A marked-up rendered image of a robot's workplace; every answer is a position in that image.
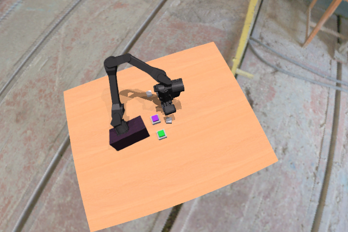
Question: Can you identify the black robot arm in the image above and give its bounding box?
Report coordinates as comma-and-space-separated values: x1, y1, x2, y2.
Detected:
104, 53, 185, 136

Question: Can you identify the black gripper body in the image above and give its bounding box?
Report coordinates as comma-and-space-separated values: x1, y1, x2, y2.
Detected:
158, 93, 176, 115

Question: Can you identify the purple button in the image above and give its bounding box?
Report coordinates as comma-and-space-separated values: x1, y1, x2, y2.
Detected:
150, 114, 161, 125

